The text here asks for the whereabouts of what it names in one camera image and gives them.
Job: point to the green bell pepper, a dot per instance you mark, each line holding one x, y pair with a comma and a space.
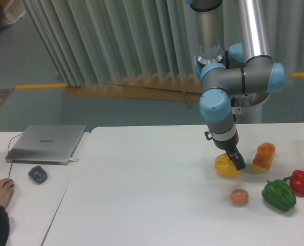
278, 194

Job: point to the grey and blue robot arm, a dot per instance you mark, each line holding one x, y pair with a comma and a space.
219, 84

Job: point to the yellow bell pepper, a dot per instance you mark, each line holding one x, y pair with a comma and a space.
224, 166

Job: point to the red bell pepper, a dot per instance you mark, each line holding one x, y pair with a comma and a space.
296, 181

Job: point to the white laptop cable plug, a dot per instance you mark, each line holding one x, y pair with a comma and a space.
74, 160

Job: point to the brown egg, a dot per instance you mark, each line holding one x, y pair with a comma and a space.
239, 197

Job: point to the black computer mouse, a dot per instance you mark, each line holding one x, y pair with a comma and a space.
9, 188

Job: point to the silver closed laptop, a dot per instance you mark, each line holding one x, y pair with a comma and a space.
46, 144

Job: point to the pale green pleated curtain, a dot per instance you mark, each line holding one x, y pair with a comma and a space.
101, 41

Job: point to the orange bread loaf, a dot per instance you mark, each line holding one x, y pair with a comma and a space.
264, 157

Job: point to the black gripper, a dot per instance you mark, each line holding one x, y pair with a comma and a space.
229, 146

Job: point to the clear plastic bag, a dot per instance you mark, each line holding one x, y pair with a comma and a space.
11, 11

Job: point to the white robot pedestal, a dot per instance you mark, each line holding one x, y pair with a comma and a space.
247, 109

